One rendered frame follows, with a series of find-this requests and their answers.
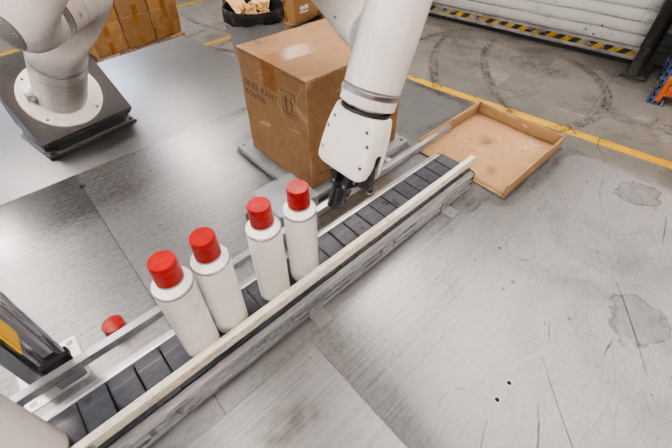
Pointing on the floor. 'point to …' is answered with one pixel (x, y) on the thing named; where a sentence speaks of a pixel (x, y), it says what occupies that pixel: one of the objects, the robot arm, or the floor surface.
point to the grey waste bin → (252, 33)
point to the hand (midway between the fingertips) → (339, 195)
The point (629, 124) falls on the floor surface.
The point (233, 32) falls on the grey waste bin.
